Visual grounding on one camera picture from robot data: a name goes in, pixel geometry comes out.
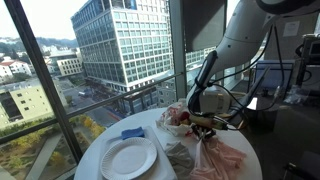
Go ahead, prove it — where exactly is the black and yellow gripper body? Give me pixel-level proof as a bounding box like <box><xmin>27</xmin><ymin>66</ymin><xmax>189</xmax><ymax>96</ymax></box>
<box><xmin>189</xmin><ymin>115</ymin><xmax>228</xmax><ymax>140</ymax></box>

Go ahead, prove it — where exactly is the peach t-shirt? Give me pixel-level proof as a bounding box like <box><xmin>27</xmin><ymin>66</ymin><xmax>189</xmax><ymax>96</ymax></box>
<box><xmin>190</xmin><ymin>137</ymin><xmax>246</xmax><ymax>180</ymax></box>

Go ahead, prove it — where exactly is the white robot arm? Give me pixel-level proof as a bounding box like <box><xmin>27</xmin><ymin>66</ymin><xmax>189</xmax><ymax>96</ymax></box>
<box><xmin>186</xmin><ymin>0</ymin><xmax>320</xmax><ymax>140</ymax></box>

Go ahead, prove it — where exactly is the red apple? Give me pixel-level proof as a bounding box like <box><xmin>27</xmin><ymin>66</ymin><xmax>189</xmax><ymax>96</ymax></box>
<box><xmin>179</xmin><ymin>111</ymin><xmax>190</xmax><ymax>121</ymax></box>

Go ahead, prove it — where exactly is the red and white plastic bag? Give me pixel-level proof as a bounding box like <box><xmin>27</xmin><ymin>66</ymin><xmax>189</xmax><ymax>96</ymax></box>
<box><xmin>156</xmin><ymin>98</ymin><xmax>193</xmax><ymax>137</ymax></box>

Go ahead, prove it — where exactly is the beige crumpled cloth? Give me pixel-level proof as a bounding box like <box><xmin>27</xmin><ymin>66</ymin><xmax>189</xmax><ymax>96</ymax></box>
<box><xmin>165</xmin><ymin>141</ymin><xmax>194</xmax><ymax>180</ymax></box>

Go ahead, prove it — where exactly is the blue sponge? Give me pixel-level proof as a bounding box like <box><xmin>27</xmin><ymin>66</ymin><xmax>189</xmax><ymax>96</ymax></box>
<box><xmin>121</xmin><ymin>127</ymin><xmax>145</xmax><ymax>140</ymax></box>

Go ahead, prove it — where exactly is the white paper plate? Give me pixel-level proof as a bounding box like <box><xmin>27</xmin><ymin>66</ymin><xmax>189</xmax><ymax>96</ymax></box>
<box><xmin>100</xmin><ymin>137</ymin><xmax>157</xmax><ymax>180</ymax></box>

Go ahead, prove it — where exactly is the dark roller window shade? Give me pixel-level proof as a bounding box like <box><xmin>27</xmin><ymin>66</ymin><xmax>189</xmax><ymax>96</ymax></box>
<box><xmin>183</xmin><ymin>0</ymin><xmax>227</xmax><ymax>52</ymax></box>

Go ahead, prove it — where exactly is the dark equipment rack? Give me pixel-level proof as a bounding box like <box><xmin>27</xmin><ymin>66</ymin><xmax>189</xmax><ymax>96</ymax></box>
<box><xmin>295</xmin><ymin>34</ymin><xmax>320</xmax><ymax>85</ymax></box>

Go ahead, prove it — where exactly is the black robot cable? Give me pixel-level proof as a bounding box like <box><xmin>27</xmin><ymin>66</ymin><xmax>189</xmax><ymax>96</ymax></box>
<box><xmin>186</xmin><ymin>24</ymin><xmax>288</xmax><ymax>132</ymax></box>

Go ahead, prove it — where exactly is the black window frame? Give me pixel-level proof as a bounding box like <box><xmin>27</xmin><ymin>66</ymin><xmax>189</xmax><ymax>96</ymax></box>
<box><xmin>1</xmin><ymin>0</ymin><xmax>183</xmax><ymax>164</ymax></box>

